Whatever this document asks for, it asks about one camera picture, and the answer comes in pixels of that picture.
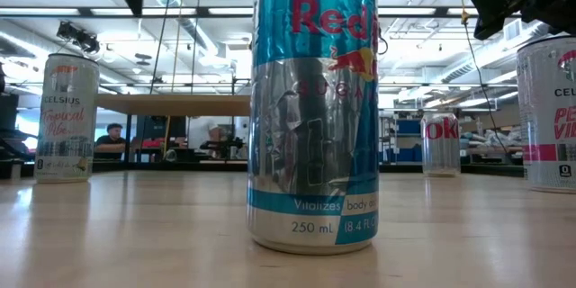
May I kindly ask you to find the black ceiling-mounted device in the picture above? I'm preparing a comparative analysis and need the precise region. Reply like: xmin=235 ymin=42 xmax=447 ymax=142
xmin=56 ymin=21 xmax=101 ymax=55

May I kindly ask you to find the white Celsius Tropical Vibe can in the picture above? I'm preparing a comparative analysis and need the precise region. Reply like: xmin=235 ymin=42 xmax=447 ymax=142
xmin=34 ymin=52 xmax=101 ymax=185

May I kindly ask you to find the black equipment box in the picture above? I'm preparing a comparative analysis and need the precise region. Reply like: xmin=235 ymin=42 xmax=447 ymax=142
xmin=0 ymin=93 xmax=20 ymax=132

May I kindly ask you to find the white Celsius Peach Vibe can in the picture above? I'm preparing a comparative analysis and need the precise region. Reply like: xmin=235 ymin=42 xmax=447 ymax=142
xmin=516 ymin=35 xmax=576 ymax=194

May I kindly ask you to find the black aluminium table frame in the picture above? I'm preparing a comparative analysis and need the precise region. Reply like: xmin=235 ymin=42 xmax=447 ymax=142
xmin=0 ymin=157 xmax=526 ymax=180

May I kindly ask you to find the white air vent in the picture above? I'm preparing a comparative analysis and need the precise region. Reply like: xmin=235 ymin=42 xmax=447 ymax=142
xmin=503 ymin=18 xmax=523 ymax=42

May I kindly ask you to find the wooden workbench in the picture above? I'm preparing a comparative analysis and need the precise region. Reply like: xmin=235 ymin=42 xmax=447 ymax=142
xmin=458 ymin=143 xmax=526 ymax=166

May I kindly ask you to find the white bag pile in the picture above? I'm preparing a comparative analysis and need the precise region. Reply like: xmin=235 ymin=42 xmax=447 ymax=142
xmin=463 ymin=125 xmax=523 ymax=148

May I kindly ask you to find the black curved tube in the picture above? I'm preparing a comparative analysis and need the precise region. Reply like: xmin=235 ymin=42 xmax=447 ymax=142
xmin=0 ymin=128 xmax=40 ymax=163

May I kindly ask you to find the blue storage bin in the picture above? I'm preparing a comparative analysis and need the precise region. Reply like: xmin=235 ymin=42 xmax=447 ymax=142
xmin=382 ymin=146 xmax=424 ymax=164
xmin=395 ymin=119 xmax=423 ymax=136

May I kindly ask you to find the yellow hanging cable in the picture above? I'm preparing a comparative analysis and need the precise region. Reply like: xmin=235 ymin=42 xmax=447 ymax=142
xmin=456 ymin=0 xmax=512 ymax=158

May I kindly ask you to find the person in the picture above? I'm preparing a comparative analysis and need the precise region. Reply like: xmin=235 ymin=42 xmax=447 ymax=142
xmin=204 ymin=119 xmax=226 ymax=154
xmin=93 ymin=122 xmax=128 ymax=162

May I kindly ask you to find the dented blue Red Bull can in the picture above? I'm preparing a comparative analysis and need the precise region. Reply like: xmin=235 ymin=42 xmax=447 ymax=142
xmin=246 ymin=0 xmax=380 ymax=256

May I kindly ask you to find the silver Diet Coke can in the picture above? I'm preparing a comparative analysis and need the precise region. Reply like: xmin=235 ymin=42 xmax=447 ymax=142
xmin=420 ymin=112 xmax=462 ymax=178

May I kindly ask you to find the black overhead light beam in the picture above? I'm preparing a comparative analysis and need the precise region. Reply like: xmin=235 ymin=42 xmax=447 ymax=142
xmin=0 ymin=5 xmax=576 ymax=20

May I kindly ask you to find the black hanging cable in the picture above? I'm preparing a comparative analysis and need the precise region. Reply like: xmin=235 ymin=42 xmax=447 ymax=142
xmin=150 ymin=0 xmax=176 ymax=95
xmin=191 ymin=0 xmax=203 ymax=95

